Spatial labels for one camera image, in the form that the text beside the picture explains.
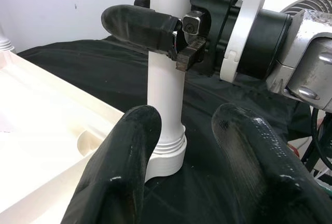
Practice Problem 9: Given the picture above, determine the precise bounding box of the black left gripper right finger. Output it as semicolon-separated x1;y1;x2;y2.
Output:
212;103;332;224

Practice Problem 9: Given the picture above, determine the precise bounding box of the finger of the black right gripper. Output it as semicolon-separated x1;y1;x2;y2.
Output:
133;0;152;9
100;4;183;59

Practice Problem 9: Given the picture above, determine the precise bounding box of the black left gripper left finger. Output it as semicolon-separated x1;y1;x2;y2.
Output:
61;105;163;224

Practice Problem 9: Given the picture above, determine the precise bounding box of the white plastic table leg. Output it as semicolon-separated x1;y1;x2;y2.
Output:
146;0;195;155
0;24;14;53

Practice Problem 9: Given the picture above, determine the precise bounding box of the cream plastic children table top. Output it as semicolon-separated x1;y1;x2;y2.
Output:
0;50;188;224

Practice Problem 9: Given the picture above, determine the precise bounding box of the black tablecloth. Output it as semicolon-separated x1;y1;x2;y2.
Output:
17;36;332;224

